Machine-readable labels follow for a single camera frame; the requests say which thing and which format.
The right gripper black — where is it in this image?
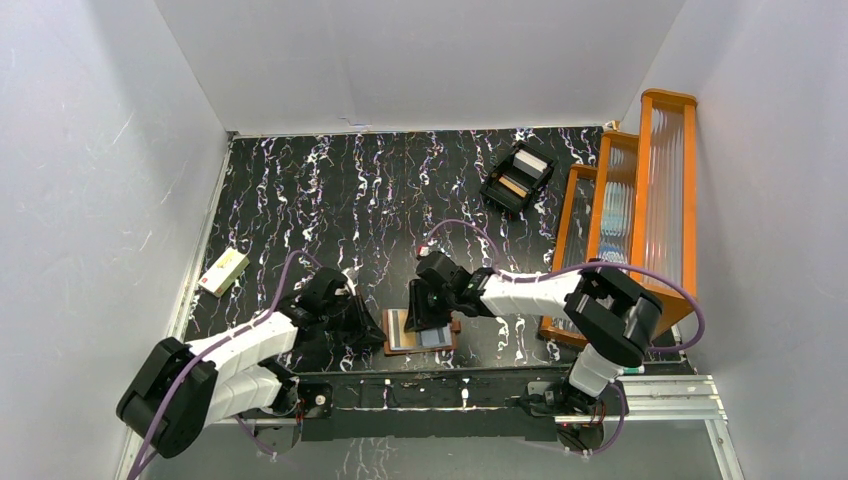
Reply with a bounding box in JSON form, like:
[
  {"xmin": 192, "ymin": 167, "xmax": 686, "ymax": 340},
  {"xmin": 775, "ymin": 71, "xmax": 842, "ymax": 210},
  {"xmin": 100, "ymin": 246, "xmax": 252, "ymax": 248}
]
[{"xmin": 404, "ymin": 279, "xmax": 456, "ymax": 332}]

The brown leather card holder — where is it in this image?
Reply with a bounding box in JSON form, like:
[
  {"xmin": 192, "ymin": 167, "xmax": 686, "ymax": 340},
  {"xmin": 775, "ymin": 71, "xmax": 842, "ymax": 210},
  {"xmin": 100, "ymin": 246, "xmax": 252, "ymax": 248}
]
[{"xmin": 382, "ymin": 309, "xmax": 461, "ymax": 356}]

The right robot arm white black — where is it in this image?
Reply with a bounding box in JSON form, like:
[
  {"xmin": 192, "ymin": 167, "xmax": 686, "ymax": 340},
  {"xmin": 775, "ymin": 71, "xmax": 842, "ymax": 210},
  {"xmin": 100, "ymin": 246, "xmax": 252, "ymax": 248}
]
[{"xmin": 404, "ymin": 252, "xmax": 663, "ymax": 414}]

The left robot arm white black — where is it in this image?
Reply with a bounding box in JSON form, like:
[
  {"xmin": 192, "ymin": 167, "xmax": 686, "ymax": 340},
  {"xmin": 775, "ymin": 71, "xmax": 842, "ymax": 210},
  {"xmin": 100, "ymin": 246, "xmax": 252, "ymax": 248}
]
[{"xmin": 116, "ymin": 267, "xmax": 386, "ymax": 458}]

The black plastic card box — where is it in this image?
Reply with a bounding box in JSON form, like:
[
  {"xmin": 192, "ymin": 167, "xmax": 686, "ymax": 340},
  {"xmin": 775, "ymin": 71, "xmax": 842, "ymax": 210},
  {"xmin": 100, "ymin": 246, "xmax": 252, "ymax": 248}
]
[{"xmin": 480, "ymin": 141, "xmax": 557, "ymax": 216}]

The stack of cards in box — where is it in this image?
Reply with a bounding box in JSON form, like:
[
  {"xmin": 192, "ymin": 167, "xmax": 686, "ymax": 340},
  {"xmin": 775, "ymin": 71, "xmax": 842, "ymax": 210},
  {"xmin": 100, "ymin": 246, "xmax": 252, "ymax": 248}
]
[{"xmin": 513, "ymin": 149, "xmax": 550, "ymax": 179}]

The small white green box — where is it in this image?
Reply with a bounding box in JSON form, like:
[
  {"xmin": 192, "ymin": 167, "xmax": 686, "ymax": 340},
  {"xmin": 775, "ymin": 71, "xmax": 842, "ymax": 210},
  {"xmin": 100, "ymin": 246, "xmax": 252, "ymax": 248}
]
[{"xmin": 197, "ymin": 247, "xmax": 249, "ymax": 298}]

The green white marker pen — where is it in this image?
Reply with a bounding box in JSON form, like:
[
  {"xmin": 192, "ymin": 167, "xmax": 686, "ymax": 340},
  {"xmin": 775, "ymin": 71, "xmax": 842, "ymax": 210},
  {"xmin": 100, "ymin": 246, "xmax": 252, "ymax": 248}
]
[{"xmin": 623, "ymin": 365, "xmax": 645, "ymax": 375}]

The orange wooden tiered rack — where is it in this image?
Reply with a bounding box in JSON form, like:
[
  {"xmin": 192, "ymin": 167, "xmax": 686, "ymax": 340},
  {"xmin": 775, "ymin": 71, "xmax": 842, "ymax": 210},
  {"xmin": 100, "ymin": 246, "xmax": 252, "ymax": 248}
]
[{"xmin": 537, "ymin": 88, "xmax": 700, "ymax": 350}]

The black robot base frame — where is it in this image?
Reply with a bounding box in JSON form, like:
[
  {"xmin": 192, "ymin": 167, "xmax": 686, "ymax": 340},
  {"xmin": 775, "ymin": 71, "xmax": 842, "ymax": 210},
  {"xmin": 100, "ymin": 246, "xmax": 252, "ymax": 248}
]
[{"xmin": 235, "ymin": 366, "xmax": 627, "ymax": 445}]

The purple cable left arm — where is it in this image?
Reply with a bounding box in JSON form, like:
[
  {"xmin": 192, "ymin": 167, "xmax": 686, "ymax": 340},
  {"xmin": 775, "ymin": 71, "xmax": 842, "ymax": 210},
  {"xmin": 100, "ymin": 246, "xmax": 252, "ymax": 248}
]
[{"xmin": 125, "ymin": 249, "xmax": 326, "ymax": 480}]

